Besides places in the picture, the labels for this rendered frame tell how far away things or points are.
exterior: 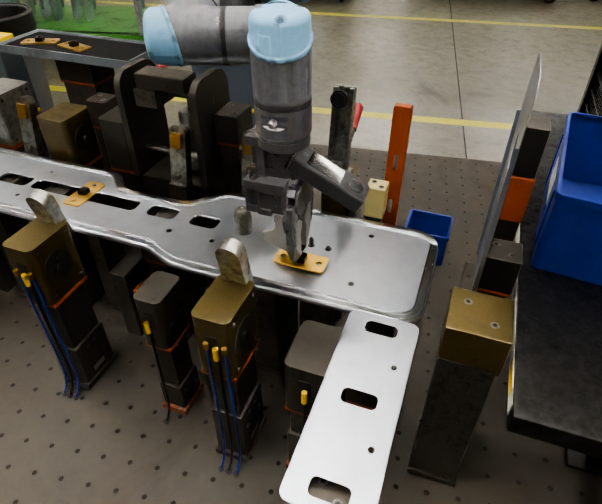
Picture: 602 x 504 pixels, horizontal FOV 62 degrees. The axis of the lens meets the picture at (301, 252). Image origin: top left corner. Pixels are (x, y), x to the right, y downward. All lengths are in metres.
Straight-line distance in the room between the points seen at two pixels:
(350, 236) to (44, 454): 0.65
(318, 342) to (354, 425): 0.15
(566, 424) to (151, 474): 0.65
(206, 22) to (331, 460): 0.56
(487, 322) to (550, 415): 0.12
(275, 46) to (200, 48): 0.15
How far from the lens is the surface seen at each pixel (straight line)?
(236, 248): 0.66
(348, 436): 0.61
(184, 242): 0.87
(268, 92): 0.63
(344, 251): 0.83
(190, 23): 0.73
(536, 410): 0.64
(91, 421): 1.04
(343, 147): 0.90
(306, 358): 0.69
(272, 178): 0.71
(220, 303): 0.68
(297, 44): 0.61
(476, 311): 0.68
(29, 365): 1.18
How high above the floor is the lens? 1.52
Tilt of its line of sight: 39 degrees down
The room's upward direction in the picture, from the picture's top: straight up
